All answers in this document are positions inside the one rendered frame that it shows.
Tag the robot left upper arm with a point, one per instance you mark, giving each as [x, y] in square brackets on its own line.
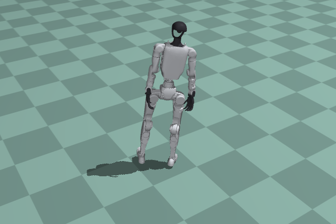
[157, 49]

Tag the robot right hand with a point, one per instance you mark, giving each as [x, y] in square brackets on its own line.
[190, 102]

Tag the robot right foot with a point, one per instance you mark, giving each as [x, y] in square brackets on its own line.
[172, 161]

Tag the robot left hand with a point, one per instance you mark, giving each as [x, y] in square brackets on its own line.
[148, 93]

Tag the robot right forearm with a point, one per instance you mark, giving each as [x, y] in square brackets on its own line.
[191, 84]

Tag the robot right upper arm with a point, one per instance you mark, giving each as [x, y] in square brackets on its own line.
[191, 62]

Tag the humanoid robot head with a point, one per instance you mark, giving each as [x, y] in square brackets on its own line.
[180, 27]

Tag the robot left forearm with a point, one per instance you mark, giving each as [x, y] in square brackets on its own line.
[150, 80]

